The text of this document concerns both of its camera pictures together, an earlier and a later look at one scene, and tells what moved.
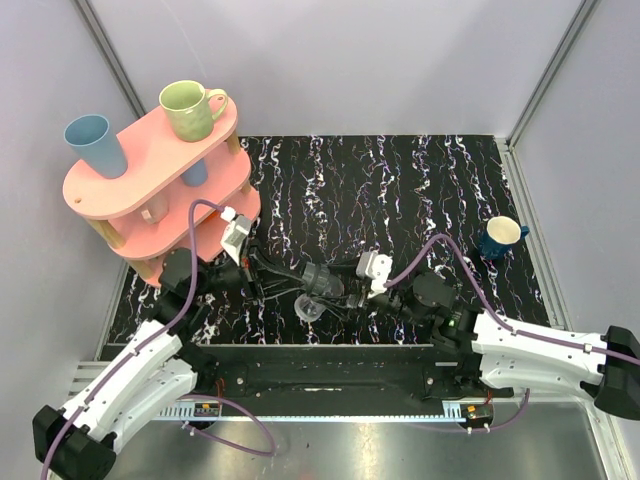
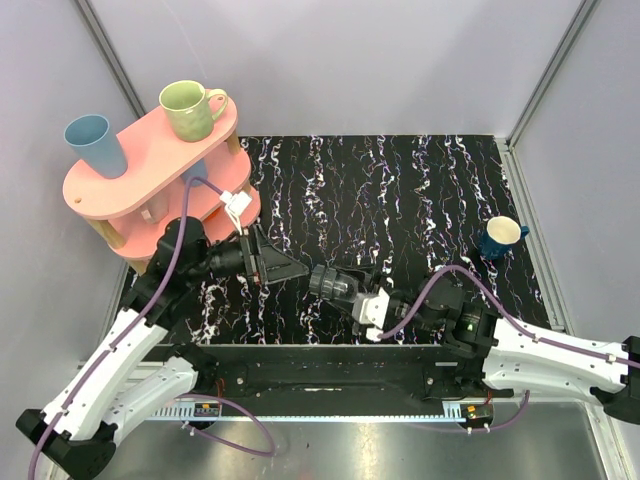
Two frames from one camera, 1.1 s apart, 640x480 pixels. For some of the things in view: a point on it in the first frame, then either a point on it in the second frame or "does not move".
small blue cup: (196, 175) does not move
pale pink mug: (156, 208) does not move
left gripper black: (252, 272) -> (254, 259)
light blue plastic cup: (92, 140) does not move
